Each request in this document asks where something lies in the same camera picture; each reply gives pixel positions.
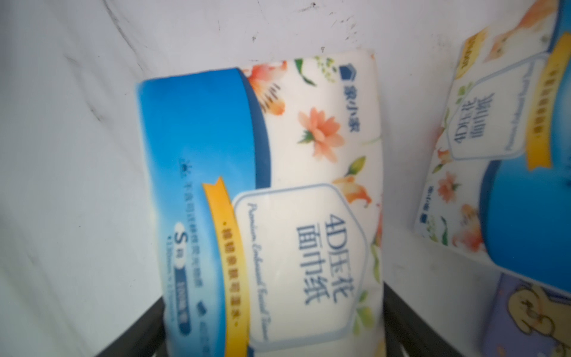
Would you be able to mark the orange white tissue pack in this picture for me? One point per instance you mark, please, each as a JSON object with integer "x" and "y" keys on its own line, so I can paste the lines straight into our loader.
{"x": 266, "y": 183}

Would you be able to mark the purple tissue pack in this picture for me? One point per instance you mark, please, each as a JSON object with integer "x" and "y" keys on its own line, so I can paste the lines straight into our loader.
{"x": 527, "y": 320}

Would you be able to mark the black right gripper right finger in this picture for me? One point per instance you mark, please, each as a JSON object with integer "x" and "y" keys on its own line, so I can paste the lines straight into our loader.
{"x": 407, "y": 334}

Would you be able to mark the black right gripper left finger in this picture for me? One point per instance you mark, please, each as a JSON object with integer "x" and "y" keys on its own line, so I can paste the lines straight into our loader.
{"x": 146, "y": 337}

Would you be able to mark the blue white tissue pack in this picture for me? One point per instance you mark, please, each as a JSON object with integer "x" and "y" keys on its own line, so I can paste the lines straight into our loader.
{"x": 498, "y": 185}

